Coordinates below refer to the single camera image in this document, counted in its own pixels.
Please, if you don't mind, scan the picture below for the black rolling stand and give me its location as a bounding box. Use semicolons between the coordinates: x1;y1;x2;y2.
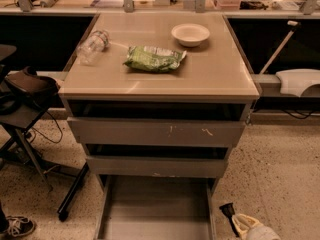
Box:
0;43;90;222

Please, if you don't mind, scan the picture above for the grey drawer cabinet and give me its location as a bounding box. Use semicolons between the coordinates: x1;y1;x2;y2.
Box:
57;11;261;240

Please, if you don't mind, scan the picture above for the white bowl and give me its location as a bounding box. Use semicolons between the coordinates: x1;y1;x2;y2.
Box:
171;23;210;47

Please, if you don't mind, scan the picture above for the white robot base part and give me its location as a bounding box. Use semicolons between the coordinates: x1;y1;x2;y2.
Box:
276;69;320;97

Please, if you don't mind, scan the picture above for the clear plastic water bottle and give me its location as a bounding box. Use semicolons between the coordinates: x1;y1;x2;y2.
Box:
76;30;109;65

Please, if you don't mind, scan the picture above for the black cable on floor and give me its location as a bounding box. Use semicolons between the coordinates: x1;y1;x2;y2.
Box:
26;109;64;145

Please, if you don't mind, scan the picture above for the white stick handle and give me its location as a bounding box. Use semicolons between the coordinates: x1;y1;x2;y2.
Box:
260;20;301;74

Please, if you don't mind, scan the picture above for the sneaker with white laces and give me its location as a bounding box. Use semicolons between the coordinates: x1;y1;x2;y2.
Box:
0;216;36;240

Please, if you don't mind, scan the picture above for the green chip bag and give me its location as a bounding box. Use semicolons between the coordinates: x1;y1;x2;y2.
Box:
124;46;187;73

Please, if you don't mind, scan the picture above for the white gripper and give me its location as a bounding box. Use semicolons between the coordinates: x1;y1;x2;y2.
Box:
232;214;281;240

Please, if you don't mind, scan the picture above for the top grey drawer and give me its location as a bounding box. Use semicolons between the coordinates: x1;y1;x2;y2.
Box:
68;117;244;147

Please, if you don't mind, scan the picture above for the bottom open grey drawer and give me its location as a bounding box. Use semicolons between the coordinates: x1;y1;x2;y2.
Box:
94;176;216;240

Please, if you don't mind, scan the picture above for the middle grey drawer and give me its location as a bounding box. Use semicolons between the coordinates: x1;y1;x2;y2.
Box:
86;156;227;178

